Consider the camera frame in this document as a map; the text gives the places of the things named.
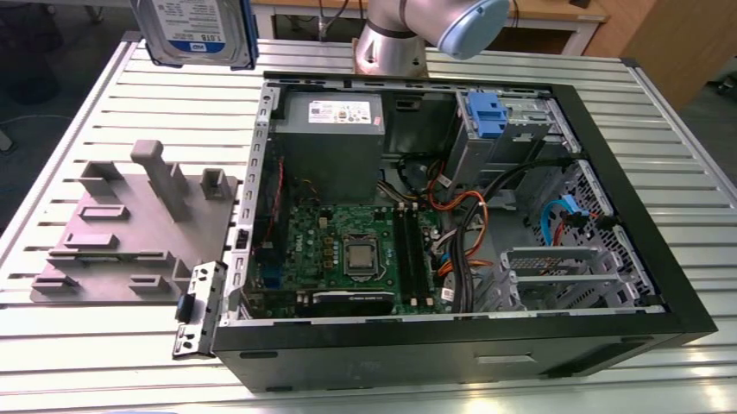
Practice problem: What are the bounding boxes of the black graphics card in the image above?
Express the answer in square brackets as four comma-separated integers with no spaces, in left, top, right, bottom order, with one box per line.
[293,289,399,319]

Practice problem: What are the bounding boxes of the silver CPU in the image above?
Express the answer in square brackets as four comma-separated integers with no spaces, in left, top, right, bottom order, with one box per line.
[344,244,379,272]

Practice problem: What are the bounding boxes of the orange disk power wire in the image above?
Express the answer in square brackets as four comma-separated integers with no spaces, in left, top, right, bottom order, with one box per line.
[556,210,622,245]

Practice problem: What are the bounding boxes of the CPU socket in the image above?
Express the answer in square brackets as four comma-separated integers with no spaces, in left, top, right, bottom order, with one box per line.
[339,234,385,285]

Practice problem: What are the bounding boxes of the metal disk bay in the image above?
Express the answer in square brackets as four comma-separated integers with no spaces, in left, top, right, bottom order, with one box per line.
[495,245,643,312]

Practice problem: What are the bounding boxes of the hard disk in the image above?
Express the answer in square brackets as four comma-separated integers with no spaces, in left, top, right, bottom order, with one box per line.
[126,0,258,71]

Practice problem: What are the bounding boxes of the orange power wire bundle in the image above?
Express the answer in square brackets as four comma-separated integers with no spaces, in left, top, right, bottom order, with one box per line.
[425,189,493,277]

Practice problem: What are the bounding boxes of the wooden cabinet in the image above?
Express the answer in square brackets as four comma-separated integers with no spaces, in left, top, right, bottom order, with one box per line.
[583,0,737,111]

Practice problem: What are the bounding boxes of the wooden desk white frame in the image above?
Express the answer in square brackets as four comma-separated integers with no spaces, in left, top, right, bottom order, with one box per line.
[229,0,611,57]

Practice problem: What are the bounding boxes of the black cable bundle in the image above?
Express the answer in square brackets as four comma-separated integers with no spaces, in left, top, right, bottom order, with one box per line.
[447,157,580,312]

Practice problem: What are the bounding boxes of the hinged metal rear bracket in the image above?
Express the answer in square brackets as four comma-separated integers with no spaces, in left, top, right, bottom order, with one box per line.
[170,260,230,361]

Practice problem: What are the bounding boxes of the yellow black supply wires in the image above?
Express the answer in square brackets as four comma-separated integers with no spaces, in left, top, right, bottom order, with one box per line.
[376,179,424,204]

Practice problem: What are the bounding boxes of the thin red wire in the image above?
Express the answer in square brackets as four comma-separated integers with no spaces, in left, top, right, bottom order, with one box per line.
[258,154,288,249]

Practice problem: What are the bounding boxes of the grey parts rack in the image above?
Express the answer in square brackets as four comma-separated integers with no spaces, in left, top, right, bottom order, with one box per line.
[27,138,244,308]

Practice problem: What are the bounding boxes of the blue data wire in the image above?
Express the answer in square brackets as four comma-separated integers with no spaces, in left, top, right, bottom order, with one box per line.
[539,194,582,249]

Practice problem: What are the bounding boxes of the green motherboard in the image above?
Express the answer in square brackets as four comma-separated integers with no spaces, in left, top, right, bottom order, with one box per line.
[244,202,456,318]

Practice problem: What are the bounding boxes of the blue plastic cage latch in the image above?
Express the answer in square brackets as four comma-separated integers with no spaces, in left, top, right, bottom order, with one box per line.
[465,91,509,140]

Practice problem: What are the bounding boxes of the metal drive cage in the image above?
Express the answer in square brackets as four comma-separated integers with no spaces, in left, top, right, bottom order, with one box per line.
[447,89,576,187]

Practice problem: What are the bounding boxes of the black open PC case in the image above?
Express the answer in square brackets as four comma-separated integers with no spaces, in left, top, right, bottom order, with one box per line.
[209,71,720,394]

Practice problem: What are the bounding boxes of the grey power supply unit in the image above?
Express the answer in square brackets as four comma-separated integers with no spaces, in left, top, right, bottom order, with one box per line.
[268,91,385,207]

